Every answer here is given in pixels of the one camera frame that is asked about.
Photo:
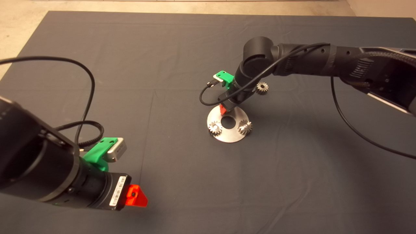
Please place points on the left green camera mount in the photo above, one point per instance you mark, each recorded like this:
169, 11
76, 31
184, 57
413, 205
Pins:
96, 156

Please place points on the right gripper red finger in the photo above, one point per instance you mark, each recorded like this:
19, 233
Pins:
222, 110

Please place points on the round metal plate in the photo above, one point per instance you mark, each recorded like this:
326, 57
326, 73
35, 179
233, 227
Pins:
227, 136

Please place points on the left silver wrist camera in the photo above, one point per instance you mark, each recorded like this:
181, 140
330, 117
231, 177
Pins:
117, 150

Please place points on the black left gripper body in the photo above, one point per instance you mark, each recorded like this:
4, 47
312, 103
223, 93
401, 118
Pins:
100, 191

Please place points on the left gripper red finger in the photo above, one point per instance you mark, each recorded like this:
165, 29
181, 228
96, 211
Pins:
136, 197

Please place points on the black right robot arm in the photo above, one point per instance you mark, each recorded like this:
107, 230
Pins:
308, 60

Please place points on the dark grey table cloth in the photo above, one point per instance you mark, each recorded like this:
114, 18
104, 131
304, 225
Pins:
195, 48

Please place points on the small steel gear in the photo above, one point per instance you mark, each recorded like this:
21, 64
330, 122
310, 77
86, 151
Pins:
263, 87
244, 126
214, 127

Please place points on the right green camera mount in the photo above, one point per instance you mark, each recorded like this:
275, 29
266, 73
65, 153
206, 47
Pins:
226, 78

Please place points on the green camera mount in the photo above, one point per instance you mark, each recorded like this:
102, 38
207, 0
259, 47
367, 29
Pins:
96, 156
226, 78

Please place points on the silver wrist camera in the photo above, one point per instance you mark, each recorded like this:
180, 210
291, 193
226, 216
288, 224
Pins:
117, 150
217, 77

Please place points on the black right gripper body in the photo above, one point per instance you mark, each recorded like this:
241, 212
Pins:
239, 96

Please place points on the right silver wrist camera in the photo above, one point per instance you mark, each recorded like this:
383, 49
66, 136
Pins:
217, 77

